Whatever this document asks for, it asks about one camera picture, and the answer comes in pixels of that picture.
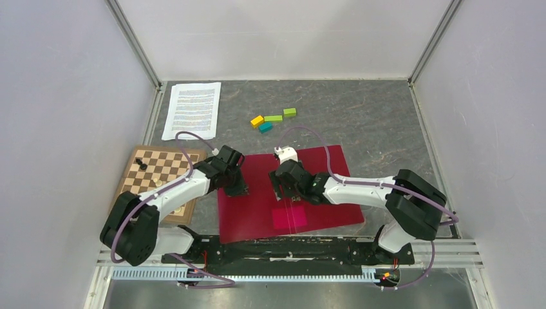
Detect white comb cable duct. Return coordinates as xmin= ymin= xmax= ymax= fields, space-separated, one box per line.
xmin=112 ymin=267 xmax=380 ymax=283

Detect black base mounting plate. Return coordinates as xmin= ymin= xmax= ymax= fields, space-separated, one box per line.
xmin=182 ymin=235 xmax=415 ymax=276

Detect long lime green block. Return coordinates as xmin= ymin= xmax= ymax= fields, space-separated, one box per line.
xmin=264 ymin=115 xmax=283 ymax=122

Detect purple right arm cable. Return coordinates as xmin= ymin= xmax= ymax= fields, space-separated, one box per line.
xmin=275 ymin=126 xmax=460 ymax=292

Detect wooden chessboard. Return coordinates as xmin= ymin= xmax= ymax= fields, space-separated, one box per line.
xmin=114 ymin=145 xmax=207 ymax=198

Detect black chess piece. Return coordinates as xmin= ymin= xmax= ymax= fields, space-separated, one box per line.
xmin=135 ymin=158 xmax=147 ymax=171

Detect aluminium frame post right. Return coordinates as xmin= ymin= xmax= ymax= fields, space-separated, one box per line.
xmin=408 ymin=0 xmax=463 ymax=87

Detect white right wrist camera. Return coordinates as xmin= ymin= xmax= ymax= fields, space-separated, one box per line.
xmin=274 ymin=146 xmax=298 ymax=164

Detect red clip file folder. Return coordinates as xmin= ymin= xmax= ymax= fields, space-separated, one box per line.
xmin=218 ymin=154 xmax=364 ymax=244

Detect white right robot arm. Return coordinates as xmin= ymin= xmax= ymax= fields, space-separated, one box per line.
xmin=269 ymin=160 xmax=446 ymax=263

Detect yellow block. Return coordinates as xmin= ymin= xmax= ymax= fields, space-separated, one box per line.
xmin=250 ymin=115 xmax=265 ymax=129

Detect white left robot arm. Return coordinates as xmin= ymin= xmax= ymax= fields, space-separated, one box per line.
xmin=100 ymin=145 xmax=247 ymax=266

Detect short lime green block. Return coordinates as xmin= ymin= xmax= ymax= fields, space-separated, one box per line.
xmin=283 ymin=108 xmax=297 ymax=118

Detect aluminium frame post left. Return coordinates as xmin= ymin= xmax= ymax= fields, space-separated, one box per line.
xmin=105 ymin=0 xmax=162 ymax=89

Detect printed white paper sheets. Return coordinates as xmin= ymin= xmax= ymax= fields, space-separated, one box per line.
xmin=162 ymin=82 xmax=221 ymax=141

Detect teal block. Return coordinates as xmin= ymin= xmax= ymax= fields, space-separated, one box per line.
xmin=258 ymin=122 xmax=273 ymax=134

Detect aluminium frame post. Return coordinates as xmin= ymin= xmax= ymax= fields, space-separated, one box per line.
xmin=408 ymin=0 xmax=463 ymax=87
xmin=105 ymin=0 xmax=162 ymax=89

